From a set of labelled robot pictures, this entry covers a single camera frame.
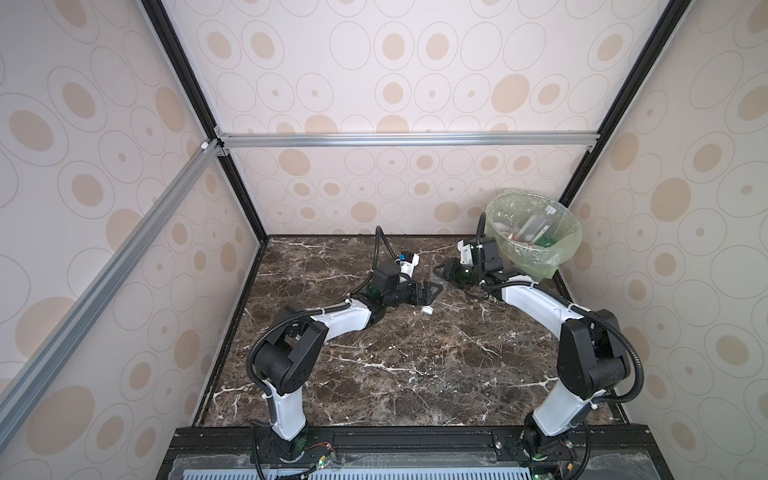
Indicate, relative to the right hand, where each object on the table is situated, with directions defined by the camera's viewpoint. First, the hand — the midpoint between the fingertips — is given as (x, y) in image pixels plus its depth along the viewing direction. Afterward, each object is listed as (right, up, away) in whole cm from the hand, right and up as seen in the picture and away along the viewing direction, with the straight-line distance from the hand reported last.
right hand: (437, 269), depth 90 cm
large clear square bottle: (+32, +13, +4) cm, 35 cm away
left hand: (0, -4, -6) cm, 8 cm away
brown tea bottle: (+23, +14, +8) cm, 28 cm away
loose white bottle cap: (-4, -11, -5) cm, 13 cm away
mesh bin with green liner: (+26, +20, +7) cm, 34 cm away
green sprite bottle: (+35, +9, +4) cm, 36 cm away
